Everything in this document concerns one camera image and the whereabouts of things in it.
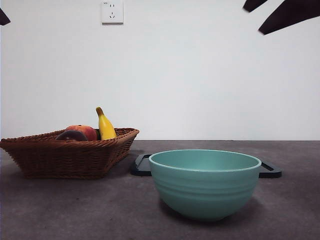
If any dark red plum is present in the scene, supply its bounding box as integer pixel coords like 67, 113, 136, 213
55, 130, 89, 142

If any teal ceramic bowl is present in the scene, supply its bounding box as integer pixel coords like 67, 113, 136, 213
148, 149, 262, 222

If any red yellow apple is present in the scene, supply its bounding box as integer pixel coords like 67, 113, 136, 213
65, 124, 98, 141

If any yellow banana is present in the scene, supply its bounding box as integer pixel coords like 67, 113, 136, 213
95, 106, 118, 141

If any brown wicker basket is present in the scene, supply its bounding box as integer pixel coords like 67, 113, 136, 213
0, 127, 140, 180

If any dark rectangular tray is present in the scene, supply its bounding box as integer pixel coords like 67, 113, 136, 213
130, 153, 283, 179

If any white wall socket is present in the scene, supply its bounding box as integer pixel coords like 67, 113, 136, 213
101, 0, 124, 25

